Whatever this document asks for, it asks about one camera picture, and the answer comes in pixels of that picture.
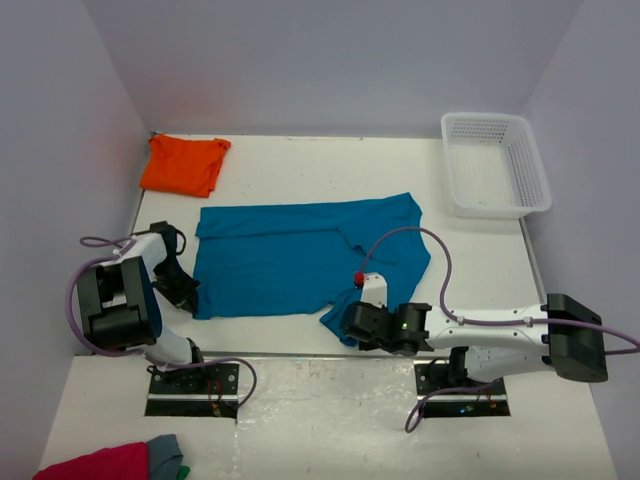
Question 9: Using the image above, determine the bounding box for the white plastic basket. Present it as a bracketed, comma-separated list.
[441, 112, 552, 220]

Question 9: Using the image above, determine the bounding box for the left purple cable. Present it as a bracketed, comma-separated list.
[67, 234, 258, 412]

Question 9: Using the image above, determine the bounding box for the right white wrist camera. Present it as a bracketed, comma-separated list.
[354, 272, 388, 308]

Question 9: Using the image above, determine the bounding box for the grey t shirt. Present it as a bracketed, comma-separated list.
[146, 434, 184, 480]

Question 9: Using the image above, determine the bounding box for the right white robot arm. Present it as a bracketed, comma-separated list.
[340, 294, 608, 393]

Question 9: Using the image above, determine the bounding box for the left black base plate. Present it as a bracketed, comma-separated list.
[145, 363, 239, 420]

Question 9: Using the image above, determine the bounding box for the green t shirt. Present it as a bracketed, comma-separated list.
[176, 465, 190, 480]

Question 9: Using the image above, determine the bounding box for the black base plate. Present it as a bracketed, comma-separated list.
[145, 363, 239, 420]
[414, 358, 511, 419]

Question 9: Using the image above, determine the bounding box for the orange folded t shirt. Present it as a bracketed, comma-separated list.
[139, 134, 232, 198]

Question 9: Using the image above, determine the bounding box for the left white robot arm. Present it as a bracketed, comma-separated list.
[65, 221, 208, 393]

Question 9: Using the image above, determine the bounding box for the red t shirt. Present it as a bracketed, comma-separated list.
[33, 442, 149, 480]

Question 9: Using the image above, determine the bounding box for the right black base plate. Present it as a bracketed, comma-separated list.
[414, 358, 511, 419]

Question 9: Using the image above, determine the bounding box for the blue t shirt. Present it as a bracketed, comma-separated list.
[193, 193, 431, 346]

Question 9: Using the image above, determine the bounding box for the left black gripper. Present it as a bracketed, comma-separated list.
[152, 258, 201, 316]

